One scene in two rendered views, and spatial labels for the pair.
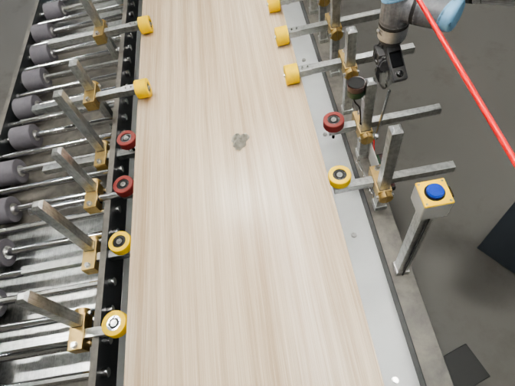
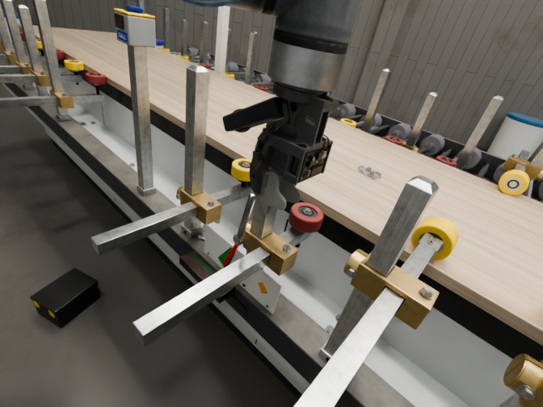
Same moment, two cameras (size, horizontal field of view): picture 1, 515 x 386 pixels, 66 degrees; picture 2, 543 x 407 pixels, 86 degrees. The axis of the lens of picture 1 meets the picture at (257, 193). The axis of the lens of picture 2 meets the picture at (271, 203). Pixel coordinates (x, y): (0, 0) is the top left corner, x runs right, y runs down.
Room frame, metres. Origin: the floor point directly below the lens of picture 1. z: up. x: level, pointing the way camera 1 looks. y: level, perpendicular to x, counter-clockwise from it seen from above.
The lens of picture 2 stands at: (1.16, -0.90, 1.28)
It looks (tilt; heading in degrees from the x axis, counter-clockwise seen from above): 33 degrees down; 119
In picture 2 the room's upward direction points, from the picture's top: 12 degrees clockwise
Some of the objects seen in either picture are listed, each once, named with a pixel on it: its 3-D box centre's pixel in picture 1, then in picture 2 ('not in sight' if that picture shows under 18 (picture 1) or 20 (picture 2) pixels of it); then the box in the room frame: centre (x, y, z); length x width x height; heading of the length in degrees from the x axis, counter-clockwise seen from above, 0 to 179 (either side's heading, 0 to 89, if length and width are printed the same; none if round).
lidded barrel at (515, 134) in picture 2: not in sight; (514, 143); (1.87, 4.43, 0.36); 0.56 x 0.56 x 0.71
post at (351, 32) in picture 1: (349, 78); (363, 296); (1.16, -0.49, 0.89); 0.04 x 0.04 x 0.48; 83
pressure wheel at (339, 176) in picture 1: (339, 182); (243, 180); (0.72, -0.29, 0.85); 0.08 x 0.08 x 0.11
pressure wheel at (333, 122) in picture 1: (333, 128); (302, 228); (0.96, -0.36, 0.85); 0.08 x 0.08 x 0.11
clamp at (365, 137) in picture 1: (362, 127); (267, 245); (0.93, -0.46, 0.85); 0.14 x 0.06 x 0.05; 173
